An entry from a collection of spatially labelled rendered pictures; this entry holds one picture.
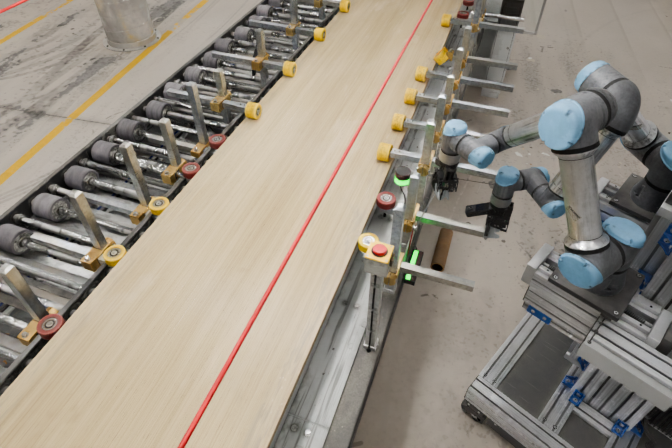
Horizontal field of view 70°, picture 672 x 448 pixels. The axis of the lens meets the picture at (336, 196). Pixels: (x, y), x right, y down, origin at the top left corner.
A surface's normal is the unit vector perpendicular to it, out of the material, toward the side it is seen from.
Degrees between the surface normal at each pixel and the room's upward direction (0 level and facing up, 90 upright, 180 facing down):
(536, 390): 0
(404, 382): 0
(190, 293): 0
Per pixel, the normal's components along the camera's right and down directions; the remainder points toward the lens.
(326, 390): 0.00, -0.73
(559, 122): -0.86, 0.26
